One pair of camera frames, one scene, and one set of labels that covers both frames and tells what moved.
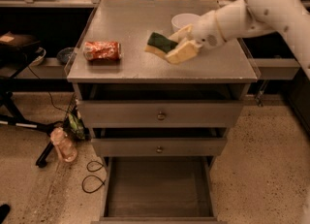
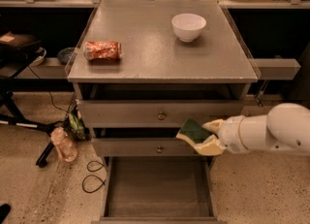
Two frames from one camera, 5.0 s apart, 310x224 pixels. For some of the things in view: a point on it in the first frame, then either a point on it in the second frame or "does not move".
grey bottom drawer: (158, 190) does not move
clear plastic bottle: (65, 145) does not move
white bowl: (183, 20) does not move
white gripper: (206, 31) → (230, 135)
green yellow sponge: (159, 45) → (194, 133)
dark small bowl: (64, 54) does not move
